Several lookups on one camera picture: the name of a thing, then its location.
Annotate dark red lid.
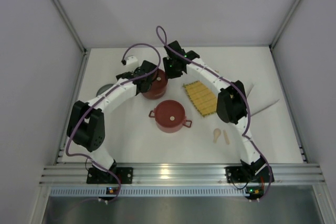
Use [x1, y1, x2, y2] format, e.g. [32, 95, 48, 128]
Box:
[153, 100, 186, 128]
[151, 69, 168, 90]

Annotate pink steel-lined pot with handles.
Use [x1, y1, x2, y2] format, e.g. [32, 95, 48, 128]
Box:
[149, 100, 193, 133]

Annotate metal tongs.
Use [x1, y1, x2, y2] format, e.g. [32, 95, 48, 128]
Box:
[247, 83, 280, 116]

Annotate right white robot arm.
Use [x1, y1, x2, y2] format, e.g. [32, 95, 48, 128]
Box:
[163, 41, 265, 181]

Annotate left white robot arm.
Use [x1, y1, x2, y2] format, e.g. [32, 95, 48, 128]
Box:
[65, 60, 159, 180]

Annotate dark red steel-lined pot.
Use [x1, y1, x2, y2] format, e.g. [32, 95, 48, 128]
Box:
[142, 69, 168, 100]

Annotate bamboo serving mat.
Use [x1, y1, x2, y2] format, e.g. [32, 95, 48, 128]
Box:
[183, 81, 217, 117]

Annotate cream small spoon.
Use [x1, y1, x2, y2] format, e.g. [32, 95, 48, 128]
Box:
[213, 128, 222, 143]

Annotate cream small stick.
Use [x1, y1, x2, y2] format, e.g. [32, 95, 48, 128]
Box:
[223, 130, 230, 145]

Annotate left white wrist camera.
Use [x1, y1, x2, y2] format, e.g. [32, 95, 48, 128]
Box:
[121, 56, 139, 69]

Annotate grey transparent lid with handles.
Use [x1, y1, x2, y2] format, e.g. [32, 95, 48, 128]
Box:
[96, 83, 114, 96]

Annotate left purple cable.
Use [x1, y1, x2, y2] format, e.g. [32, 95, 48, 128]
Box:
[65, 42, 161, 201]

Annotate left black base bracket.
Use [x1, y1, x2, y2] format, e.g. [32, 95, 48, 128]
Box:
[86, 167, 133, 184]

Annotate black base bracket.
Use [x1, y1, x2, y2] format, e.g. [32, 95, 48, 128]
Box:
[86, 167, 133, 184]
[225, 166, 248, 184]

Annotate right black base bracket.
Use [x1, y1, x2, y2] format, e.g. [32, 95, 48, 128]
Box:
[225, 166, 248, 184]

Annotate aluminium mounting rail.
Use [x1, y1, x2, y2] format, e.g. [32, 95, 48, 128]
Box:
[39, 163, 325, 197]

